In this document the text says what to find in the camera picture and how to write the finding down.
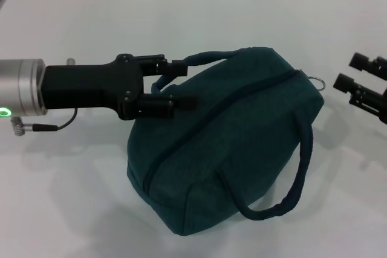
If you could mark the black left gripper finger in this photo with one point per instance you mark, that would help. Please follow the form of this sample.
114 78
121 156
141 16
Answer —
163 66
163 105

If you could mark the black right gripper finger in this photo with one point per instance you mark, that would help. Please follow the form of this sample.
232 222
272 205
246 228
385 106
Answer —
362 95
366 63

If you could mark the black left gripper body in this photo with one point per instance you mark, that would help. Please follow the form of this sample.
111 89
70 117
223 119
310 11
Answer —
90 85

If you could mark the teal insulated lunch bag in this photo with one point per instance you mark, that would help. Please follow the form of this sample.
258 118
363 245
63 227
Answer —
226 149

